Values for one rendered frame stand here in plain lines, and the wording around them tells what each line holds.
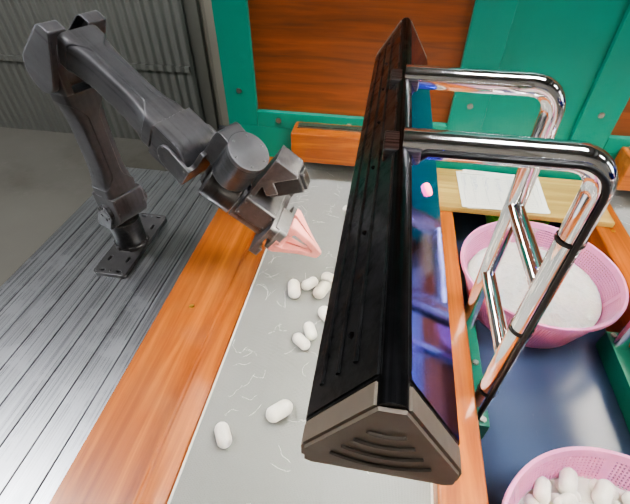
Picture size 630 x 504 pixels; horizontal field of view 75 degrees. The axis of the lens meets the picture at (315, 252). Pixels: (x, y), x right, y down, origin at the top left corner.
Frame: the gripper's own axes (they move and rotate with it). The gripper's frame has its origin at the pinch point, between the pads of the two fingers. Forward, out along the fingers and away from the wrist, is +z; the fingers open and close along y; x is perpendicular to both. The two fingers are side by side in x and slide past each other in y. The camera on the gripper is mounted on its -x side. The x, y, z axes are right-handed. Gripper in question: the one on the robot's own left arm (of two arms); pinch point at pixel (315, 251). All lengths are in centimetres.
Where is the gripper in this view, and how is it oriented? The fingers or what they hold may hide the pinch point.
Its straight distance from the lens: 65.5
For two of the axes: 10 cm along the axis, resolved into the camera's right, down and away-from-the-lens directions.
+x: -6.0, 5.2, 6.1
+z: 7.8, 5.5, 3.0
